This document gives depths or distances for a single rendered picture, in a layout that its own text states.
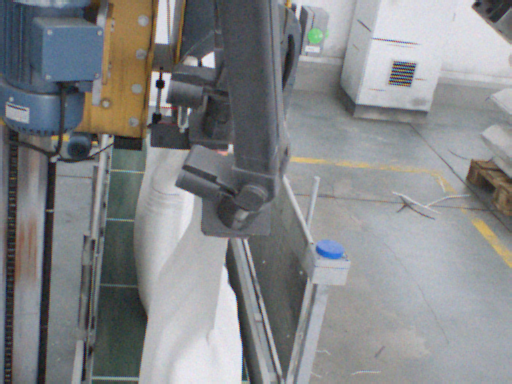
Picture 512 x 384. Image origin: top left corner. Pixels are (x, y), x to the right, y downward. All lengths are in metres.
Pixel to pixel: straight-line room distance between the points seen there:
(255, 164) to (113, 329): 1.25
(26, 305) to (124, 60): 0.66
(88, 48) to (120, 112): 0.32
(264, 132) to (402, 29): 4.48
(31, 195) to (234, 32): 1.02
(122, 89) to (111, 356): 0.75
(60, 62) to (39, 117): 0.14
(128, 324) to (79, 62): 1.01
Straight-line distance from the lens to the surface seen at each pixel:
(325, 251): 1.61
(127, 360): 1.99
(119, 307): 2.18
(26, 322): 1.88
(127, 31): 1.52
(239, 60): 0.79
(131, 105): 1.56
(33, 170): 1.69
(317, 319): 1.71
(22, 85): 1.36
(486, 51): 6.28
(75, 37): 1.26
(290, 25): 1.53
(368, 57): 5.30
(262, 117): 0.85
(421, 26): 5.36
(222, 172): 0.98
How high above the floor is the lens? 1.60
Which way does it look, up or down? 24 degrees down
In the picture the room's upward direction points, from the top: 10 degrees clockwise
